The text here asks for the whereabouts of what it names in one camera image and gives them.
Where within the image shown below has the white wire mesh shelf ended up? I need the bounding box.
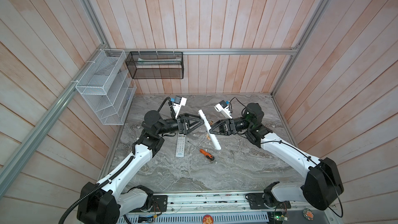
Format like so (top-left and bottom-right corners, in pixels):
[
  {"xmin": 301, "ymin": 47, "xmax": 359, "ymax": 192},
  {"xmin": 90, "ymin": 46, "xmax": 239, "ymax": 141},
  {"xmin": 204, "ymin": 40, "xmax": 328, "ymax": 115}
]
[{"xmin": 76, "ymin": 49, "xmax": 136, "ymax": 125}]

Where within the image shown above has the horizontal aluminium wall rail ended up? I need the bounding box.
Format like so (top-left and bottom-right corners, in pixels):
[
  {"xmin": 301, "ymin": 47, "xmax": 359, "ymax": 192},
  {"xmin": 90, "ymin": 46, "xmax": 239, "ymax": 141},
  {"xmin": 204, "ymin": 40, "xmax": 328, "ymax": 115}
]
[{"xmin": 122, "ymin": 48, "xmax": 298, "ymax": 56}]

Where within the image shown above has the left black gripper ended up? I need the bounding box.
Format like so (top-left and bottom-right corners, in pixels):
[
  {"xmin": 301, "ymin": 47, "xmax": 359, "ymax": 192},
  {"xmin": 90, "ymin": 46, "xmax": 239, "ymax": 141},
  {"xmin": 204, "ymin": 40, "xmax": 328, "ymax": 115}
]
[{"xmin": 156, "ymin": 112, "xmax": 203, "ymax": 135}]

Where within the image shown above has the black corrugated cable conduit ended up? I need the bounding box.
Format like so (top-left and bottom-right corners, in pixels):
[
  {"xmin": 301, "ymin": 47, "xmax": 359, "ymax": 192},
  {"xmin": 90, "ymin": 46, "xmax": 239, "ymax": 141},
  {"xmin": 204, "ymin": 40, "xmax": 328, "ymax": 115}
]
[{"xmin": 57, "ymin": 155, "xmax": 135, "ymax": 224}]

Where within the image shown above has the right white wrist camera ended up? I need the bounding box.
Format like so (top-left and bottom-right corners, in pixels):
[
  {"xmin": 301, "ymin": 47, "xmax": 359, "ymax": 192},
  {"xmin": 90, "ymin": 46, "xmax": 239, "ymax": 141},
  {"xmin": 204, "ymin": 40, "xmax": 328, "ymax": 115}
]
[{"xmin": 214, "ymin": 100, "xmax": 232, "ymax": 119}]

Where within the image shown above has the round badge sticker on right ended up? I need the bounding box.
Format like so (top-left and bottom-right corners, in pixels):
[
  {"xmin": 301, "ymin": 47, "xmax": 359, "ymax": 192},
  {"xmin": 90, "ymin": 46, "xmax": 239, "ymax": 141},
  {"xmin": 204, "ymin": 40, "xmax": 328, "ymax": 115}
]
[{"xmin": 303, "ymin": 208, "xmax": 314, "ymax": 221}]

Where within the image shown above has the aluminium front rail frame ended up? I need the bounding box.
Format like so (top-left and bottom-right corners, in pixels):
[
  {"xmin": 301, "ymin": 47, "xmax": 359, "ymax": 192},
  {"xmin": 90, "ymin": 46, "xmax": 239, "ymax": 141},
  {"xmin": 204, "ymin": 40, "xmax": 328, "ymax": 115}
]
[{"xmin": 118, "ymin": 191, "xmax": 343, "ymax": 224}]

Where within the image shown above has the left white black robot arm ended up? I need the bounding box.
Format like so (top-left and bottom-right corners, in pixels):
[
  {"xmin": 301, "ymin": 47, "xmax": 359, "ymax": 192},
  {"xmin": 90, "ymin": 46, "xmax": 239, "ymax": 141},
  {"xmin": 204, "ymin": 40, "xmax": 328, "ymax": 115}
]
[{"xmin": 70, "ymin": 110, "xmax": 207, "ymax": 224}]

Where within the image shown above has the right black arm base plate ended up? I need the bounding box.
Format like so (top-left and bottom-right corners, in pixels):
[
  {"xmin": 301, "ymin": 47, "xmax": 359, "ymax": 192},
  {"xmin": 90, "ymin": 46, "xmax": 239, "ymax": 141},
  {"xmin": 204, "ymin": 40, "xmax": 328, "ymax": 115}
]
[{"xmin": 245, "ymin": 193, "xmax": 291, "ymax": 209}]

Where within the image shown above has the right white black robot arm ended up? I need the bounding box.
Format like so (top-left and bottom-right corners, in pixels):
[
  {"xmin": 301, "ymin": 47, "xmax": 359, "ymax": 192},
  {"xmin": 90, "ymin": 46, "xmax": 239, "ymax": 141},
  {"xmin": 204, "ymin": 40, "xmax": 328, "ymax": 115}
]
[{"xmin": 204, "ymin": 101, "xmax": 344, "ymax": 211}]

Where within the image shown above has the white remote control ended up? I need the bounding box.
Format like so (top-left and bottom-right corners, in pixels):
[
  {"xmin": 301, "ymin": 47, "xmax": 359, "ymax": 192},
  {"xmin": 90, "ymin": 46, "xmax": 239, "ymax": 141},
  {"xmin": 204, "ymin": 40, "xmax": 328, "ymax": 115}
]
[
  {"xmin": 198, "ymin": 110, "xmax": 221, "ymax": 150},
  {"xmin": 175, "ymin": 134, "xmax": 186, "ymax": 158}
]

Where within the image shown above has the orange handled screwdriver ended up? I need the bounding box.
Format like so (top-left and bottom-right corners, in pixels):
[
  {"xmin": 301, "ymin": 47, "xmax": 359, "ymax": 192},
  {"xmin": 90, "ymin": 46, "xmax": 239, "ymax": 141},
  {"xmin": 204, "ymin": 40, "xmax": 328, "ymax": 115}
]
[{"xmin": 188, "ymin": 141, "xmax": 215, "ymax": 161}]

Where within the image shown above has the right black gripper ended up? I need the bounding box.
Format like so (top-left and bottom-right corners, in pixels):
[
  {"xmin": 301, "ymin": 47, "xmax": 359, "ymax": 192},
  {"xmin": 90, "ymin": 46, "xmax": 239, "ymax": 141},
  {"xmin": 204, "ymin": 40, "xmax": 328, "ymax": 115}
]
[{"xmin": 207, "ymin": 118, "xmax": 252, "ymax": 139}]

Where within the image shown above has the black wire mesh basket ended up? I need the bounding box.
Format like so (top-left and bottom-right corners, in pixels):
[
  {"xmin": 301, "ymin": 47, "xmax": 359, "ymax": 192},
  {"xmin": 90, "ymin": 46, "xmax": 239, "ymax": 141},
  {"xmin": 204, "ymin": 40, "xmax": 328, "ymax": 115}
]
[{"xmin": 125, "ymin": 51, "xmax": 184, "ymax": 79}]

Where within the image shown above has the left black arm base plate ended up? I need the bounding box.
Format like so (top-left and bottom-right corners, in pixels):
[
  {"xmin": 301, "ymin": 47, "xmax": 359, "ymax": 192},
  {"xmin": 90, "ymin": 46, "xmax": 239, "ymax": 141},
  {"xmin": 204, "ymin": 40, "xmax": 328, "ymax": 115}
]
[{"xmin": 135, "ymin": 195, "xmax": 168, "ymax": 213}]

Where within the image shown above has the red round sticker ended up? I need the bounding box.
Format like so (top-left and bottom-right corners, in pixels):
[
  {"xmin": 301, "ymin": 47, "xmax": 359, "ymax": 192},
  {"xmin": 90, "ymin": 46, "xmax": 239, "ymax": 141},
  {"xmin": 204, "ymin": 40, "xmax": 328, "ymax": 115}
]
[{"xmin": 202, "ymin": 215, "xmax": 214, "ymax": 224}]

